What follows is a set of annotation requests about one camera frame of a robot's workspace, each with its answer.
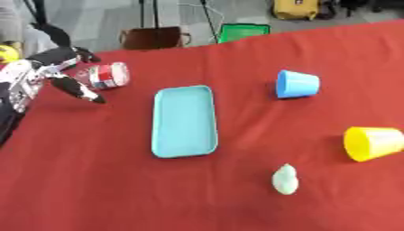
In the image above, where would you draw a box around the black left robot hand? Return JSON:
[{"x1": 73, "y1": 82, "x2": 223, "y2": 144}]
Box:
[{"x1": 26, "y1": 45, "x2": 107, "y2": 105}]

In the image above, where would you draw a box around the green box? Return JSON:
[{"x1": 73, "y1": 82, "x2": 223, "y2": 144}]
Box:
[{"x1": 216, "y1": 23, "x2": 271, "y2": 44}]

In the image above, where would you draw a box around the yellow round object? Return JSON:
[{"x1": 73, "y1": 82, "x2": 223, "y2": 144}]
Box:
[{"x1": 0, "y1": 43, "x2": 23, "y2": 65}]

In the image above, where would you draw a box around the red and white can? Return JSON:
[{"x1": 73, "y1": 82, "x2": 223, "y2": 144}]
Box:
[{"x1": 74, "y1": 61, "x2": 132, "y2": 91}]

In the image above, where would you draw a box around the black tripod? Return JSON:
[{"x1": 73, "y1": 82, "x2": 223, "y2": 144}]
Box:
[{"x1": 137, "y1": 0, "x2": 161, "y2": 30}]

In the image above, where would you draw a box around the light blue rectangular tray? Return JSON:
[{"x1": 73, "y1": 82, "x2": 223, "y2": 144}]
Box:
[{"x1": 150, "y1": 85, "x2": 220, "y2": 159}]

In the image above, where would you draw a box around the blue plastic cup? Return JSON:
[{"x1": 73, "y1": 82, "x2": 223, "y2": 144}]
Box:
[{"x1": 274, "y1": 69, "x2": 322, "y2": 99}]

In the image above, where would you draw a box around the yellow case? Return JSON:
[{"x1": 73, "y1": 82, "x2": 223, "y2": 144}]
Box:
[{"x1": 271, "y1": 0, "x2": 322, "y2": 21}]

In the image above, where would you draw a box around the pale green soft toy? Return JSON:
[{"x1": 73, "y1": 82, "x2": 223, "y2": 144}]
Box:
[{"x1": 270, "y1": 162, "x2": 300, "y2": 196}]

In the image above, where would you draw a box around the yellow plastic cup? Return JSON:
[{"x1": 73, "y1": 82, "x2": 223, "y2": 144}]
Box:
[{"x1": 342, "y1": 126, "x2": 404, "y2": 163}]

